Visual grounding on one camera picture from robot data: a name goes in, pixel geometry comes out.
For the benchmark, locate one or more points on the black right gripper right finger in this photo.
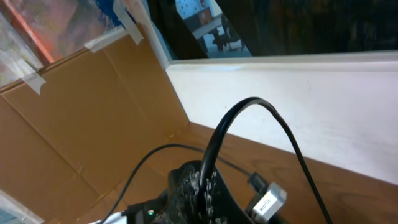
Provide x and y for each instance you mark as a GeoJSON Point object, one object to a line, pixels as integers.
{"type": "Point", "coordinates": [221, 207]}

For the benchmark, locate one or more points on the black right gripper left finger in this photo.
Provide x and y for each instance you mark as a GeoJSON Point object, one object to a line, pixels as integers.
{"type": "Point", "coordinates": [182, 190]}

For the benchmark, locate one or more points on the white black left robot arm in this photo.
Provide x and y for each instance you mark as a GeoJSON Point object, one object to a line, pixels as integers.
{"type": "Point", "coordinates": [140, 213]}

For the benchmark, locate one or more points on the brown cardboard panel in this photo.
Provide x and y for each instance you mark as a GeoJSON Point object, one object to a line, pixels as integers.
{"type": "Point", "coordinates": [68, 145]}

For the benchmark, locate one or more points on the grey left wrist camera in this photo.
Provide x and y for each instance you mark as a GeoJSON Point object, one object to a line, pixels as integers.
{"type": "Point", "coordinates": [264, 207]}

